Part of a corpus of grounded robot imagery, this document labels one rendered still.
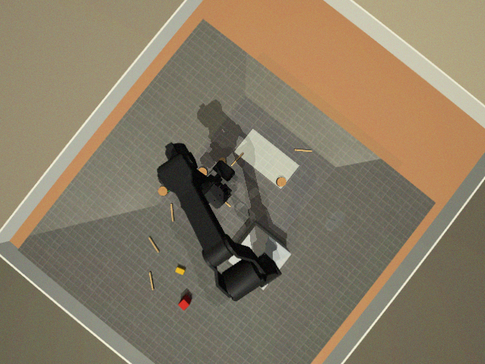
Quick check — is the small red cube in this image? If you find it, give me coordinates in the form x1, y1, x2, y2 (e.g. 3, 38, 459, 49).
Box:
178, 295, 191, 311

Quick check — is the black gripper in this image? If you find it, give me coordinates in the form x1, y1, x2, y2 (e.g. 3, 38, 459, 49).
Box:
202, 161, 235, 194

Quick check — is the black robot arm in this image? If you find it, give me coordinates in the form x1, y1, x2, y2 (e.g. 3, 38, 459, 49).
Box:
157, 142, 282, 301

